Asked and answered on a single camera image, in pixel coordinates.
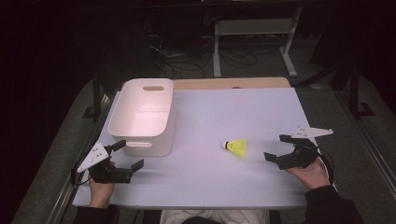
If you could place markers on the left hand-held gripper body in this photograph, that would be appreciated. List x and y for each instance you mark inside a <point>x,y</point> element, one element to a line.
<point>100,174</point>

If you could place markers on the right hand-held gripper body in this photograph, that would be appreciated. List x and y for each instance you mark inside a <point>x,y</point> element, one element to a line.
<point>300,155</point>

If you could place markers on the yellow shuttlecock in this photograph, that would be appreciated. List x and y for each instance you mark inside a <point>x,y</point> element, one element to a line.
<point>238,148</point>

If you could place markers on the white plastic storage bin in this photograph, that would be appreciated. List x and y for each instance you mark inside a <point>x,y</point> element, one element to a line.
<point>141,119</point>

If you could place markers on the person's left hand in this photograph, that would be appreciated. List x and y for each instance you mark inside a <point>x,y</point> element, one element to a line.
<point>100,194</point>

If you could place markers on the person's right hand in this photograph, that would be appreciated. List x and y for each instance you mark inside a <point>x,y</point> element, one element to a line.
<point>311,175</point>

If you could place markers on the person's left black sleeve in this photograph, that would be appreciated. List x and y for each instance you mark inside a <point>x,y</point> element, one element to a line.
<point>96,215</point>

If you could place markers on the person's black sleeve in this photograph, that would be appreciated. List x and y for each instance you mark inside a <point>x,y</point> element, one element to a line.
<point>96,215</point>
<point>331,207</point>

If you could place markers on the black metal stand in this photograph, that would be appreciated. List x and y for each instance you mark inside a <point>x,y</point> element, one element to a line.
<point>355,93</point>
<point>96,99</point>

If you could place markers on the person's right black sleeve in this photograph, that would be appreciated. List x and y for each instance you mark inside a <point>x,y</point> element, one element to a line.
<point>331,207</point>

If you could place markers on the person's light trousers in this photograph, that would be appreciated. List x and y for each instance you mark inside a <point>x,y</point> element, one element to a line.
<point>214,216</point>

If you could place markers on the metal floor rail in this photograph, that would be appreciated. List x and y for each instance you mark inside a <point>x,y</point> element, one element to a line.
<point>70,189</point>
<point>370,146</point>

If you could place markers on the white metal desk frame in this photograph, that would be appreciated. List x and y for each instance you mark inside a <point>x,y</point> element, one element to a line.
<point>253,27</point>

